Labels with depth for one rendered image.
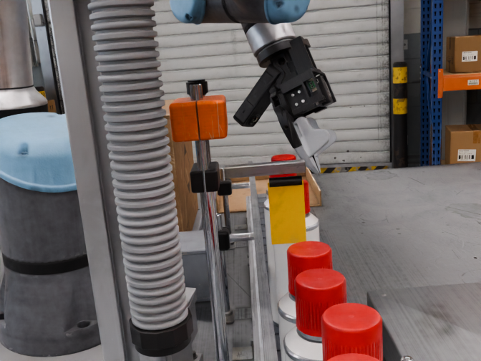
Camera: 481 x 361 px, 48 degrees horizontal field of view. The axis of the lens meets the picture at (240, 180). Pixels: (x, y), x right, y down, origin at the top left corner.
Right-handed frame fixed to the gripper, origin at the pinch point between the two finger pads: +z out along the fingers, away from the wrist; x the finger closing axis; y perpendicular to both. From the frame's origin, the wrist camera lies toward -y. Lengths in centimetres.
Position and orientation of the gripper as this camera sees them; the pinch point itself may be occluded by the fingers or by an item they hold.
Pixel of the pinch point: (311, 167)
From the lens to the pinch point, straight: 88.7
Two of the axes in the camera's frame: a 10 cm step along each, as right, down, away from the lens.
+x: 4.5, -0.7, 8.9
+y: 8.1, -3.7, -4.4
